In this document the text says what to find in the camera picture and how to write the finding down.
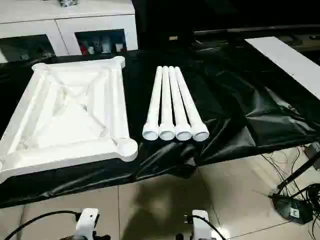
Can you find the white plastic table top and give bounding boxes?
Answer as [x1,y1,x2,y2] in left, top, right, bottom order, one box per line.
[0,56,139,185]

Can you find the white plastic table leg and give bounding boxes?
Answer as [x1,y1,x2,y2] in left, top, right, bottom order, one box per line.
[141,65,165,140]
[158,65,176,141]
[167,65,193,141]
[174,66,210,142]

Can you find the black tripod stand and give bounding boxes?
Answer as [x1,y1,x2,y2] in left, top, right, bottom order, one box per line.
[267,159,320,225]

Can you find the black plastic mat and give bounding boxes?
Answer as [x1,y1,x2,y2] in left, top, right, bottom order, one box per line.
[0,29,320,209]

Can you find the black electronic box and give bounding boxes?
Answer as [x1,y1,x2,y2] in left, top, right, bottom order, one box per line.
[303,141,320,173]

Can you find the white printed carton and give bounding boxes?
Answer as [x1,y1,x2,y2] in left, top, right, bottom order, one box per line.
[100,37,112,54]

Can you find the white flat board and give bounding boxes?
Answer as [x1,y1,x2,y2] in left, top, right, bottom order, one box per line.
[244,36,320,99]

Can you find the white cabinet with glass doors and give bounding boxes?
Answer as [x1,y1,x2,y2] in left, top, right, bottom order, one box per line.
[0,0,139,64]

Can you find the tall black cabinet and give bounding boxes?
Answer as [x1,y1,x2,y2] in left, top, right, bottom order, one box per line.
[131,0,196,50]

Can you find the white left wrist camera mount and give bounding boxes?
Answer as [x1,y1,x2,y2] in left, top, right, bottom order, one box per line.
[74,207,102,240]

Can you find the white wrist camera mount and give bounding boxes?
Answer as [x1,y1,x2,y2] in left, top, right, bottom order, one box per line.
[183,209,213,240]
[74,207,102,240]

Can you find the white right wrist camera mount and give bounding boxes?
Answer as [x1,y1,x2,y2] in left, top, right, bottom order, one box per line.
[183,209,213,240]

